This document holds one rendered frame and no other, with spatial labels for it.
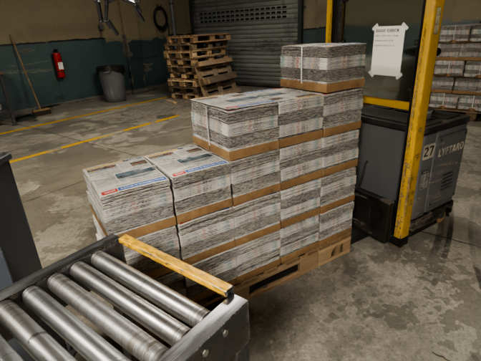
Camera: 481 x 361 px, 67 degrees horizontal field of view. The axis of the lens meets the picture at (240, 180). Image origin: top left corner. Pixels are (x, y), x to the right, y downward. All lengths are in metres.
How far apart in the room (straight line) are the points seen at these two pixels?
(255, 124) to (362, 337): 1.13
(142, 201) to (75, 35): 7.55
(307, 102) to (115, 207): 1.03
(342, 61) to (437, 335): 1.41
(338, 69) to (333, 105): 0.18
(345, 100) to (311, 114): 0.24
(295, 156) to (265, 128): 0.26
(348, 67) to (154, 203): 1.20
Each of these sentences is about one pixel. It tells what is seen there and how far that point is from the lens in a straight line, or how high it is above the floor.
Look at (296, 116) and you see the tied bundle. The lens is 1.84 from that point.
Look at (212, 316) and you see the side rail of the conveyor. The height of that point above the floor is 0.80.
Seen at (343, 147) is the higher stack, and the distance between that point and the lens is 2.13.
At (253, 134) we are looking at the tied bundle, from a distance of 1.69.
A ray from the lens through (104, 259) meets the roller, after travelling 1.13.
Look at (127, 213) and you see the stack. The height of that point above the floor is 0.73.
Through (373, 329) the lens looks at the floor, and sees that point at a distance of 2.03.
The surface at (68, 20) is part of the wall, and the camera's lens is 8.87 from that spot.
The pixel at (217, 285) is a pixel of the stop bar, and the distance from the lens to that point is 0.91.
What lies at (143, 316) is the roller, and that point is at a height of 0.79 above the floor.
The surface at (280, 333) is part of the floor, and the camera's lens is 1.94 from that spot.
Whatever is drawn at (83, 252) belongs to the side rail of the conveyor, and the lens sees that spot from 1.19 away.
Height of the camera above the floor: 1.39
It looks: 23 degrees down
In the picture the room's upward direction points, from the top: 3 degrees counter-clockwise
